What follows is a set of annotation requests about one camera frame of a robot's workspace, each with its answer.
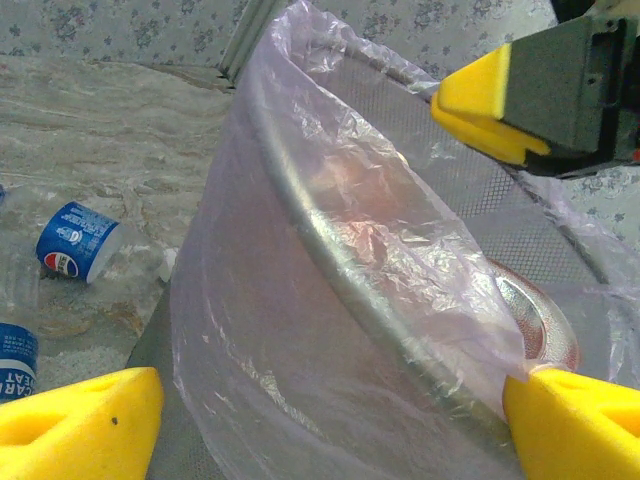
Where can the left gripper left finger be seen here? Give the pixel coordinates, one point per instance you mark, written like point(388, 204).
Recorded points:
point(65, 430)

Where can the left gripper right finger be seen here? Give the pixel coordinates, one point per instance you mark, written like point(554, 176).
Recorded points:
point(580, 430)

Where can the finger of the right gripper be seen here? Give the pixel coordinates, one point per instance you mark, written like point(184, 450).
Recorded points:
point(490, 135)
point(545, 85)

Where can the copper orange label bottle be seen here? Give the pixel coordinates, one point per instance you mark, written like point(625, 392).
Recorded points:
point(530, 310)

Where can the purple plastic bin liner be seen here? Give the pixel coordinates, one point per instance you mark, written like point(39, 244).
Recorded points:
point(300, 300)

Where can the grey metal mesh bin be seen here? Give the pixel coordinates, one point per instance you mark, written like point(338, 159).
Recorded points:
point(500, 210)

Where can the clear bottle blue Pocari label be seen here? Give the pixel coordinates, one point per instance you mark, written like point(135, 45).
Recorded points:
point(15, 360)

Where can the clear bottle blue Pepsi label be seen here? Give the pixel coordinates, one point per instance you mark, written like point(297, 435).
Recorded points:
point(70, 235)

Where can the aluminium corner post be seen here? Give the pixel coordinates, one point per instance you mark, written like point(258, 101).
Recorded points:
point(245, 45)

